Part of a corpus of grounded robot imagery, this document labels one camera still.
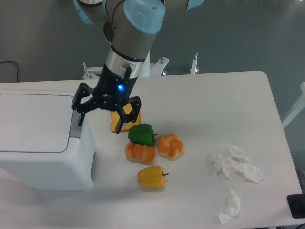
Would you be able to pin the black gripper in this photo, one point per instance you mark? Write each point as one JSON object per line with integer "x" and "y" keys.
{"x": 111, "y": 93}

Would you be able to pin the white push-button trash can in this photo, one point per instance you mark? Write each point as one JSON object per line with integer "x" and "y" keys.
{"x": 42, "y": 142}

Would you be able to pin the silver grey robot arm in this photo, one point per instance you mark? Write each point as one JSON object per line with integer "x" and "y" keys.
{"x": 130, "y": 26}

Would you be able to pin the orange toast slice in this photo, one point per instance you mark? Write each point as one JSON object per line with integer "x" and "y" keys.
{"x": 125, "y": 128}

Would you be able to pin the green bell pepper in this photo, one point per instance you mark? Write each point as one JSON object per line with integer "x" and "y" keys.
{"x": 142, "y": 134}

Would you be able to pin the striped orange bread roll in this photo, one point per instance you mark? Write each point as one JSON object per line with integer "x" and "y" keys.
{"x": 140, "y": 153}

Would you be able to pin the knotted round bread bun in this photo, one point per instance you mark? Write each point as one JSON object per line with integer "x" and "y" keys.
{"x": 170, "y": 146}

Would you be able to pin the yellow bell pepper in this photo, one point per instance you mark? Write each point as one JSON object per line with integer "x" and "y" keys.
{"x": 152, "y": 178}

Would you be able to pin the large crumpled white tissue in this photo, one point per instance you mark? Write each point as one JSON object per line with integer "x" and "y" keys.
{"x": 234, "y": 163}

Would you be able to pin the small crumpled white tissue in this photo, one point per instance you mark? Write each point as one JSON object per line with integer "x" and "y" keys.
{"x": 231, "y": 209}

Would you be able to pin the black device at table edge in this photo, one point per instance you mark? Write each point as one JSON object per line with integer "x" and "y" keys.
{"x": 296, "y": 204}

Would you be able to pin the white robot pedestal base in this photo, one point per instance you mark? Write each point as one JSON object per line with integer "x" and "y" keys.
{"x": 154, "y": 69}

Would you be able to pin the white frame at right edge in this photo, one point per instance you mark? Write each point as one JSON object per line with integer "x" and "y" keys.
{"x": 295, "y": 109}

